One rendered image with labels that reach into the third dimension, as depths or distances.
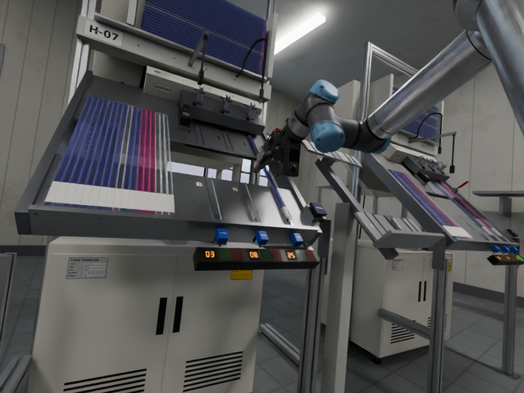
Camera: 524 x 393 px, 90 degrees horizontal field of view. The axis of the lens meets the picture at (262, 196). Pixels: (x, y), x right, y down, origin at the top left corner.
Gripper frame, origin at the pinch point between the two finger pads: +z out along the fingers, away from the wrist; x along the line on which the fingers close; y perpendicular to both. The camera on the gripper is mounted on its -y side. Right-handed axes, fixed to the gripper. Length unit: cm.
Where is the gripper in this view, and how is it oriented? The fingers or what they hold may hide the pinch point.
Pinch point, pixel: (267, 174)
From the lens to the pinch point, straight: 92.2
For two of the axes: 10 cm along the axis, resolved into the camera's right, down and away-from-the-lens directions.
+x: -8.7, -1.2, -4.7
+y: -1.7, -8.3, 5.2
